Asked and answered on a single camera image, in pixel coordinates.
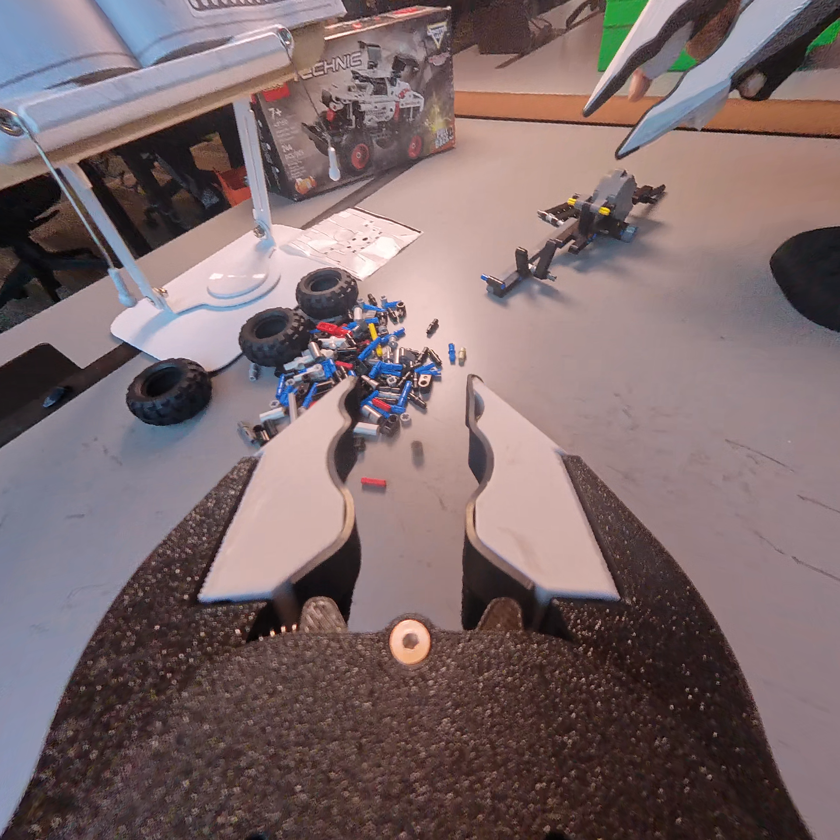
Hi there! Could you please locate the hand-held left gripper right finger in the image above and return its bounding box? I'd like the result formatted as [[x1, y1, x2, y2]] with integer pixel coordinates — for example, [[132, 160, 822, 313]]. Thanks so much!
[[462, 376, 620, 605]]

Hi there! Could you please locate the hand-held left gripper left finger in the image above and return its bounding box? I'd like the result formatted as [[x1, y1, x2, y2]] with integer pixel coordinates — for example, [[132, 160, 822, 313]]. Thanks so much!
[[200, 378, 362, 605]]

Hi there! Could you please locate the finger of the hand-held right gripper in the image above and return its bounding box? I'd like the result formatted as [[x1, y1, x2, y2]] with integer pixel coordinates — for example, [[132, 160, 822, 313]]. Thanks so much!
[[615, 0, 825, 160], [584, 0, 699, 119]]

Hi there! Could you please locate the grey and black brick chassis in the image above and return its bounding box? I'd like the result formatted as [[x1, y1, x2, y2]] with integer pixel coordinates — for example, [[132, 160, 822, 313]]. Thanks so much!
[[482, 171, 666, 300]]

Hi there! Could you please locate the pile of small building pieces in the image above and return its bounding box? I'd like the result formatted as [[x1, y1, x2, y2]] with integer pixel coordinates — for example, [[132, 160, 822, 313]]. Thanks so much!
[[239, 296, 445, 445]]

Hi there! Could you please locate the building instruction booklet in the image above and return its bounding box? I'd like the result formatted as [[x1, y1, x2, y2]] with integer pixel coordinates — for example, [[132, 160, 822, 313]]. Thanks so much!
[[0, 0, 345, 99]]

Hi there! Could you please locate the grey desk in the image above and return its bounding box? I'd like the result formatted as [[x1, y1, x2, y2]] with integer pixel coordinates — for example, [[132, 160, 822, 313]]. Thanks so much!
[[0, 112, 840, 840]]

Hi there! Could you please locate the black toy tyre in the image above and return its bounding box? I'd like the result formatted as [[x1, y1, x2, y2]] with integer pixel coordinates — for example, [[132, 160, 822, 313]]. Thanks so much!
[[126, 359, 214, 425], [296, 268, 359, 320], [239, 308, 313, 366]]

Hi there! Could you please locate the black cushion pad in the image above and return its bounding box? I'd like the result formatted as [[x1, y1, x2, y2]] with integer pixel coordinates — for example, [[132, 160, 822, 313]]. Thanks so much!
[[771, 226, 840, 332]]

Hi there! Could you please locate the white book stand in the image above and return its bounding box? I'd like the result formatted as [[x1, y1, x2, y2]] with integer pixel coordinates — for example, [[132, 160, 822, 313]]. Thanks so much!
[[0, 27, 329, 362]]

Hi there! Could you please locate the white sticker sheet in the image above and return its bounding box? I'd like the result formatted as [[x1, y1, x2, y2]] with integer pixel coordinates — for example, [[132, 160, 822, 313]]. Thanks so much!
[[283, 208, 424, 279]]

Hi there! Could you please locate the toy truck box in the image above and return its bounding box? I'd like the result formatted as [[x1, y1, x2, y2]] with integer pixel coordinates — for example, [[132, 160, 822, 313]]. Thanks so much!
[[252, 11, 456, 200]]

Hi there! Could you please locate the black office chair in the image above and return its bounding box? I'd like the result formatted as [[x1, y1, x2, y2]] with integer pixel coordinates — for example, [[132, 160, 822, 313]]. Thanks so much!
[[0, 178, 67, 309]]

